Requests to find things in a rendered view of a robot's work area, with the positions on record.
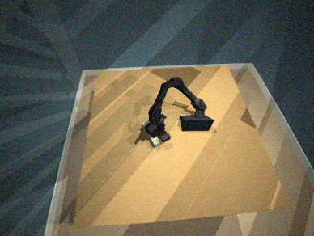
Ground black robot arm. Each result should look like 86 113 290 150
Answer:
145 77 207 137

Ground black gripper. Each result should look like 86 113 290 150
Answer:
158 125 171 142

